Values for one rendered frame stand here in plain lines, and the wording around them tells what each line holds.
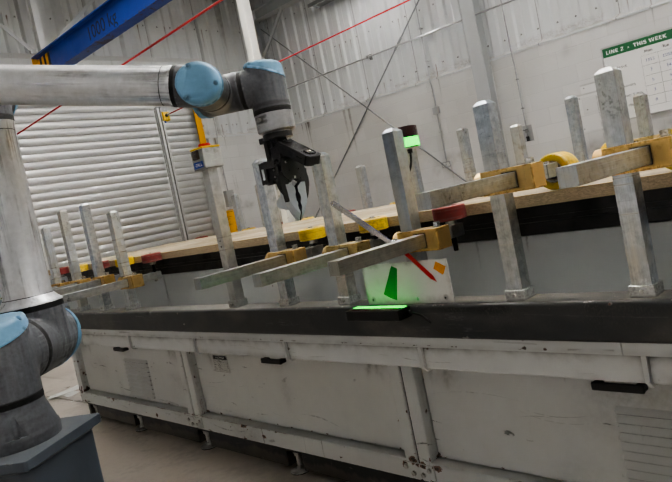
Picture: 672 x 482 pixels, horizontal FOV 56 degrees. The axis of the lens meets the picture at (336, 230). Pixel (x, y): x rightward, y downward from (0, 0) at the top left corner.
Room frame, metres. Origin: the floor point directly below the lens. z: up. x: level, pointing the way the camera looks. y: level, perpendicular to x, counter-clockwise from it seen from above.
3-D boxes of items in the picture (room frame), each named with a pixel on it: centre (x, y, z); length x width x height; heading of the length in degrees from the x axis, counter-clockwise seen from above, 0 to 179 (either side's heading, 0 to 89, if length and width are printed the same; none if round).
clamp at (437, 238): (1.45, -0.19, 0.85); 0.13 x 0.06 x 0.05; 44
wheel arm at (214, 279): (1.73, 0.21, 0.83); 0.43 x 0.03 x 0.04; 134
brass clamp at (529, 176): (1.27, -0.36, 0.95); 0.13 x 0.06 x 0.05; 44
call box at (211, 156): (2.01, 0.36, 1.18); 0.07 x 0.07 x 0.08; 44
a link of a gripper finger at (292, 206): (1.48, 0.10, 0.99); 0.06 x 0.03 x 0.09; 45
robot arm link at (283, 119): (1.49, 0.09, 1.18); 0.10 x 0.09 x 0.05; 135
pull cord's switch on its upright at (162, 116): (4.25, 0.99, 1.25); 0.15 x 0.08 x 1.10; 44
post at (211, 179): (2.01, 0.36, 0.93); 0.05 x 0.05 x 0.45; 44
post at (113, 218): (2.54, 0.87, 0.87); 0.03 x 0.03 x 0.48; 44
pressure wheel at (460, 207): (1.51, -0.28, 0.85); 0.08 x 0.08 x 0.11
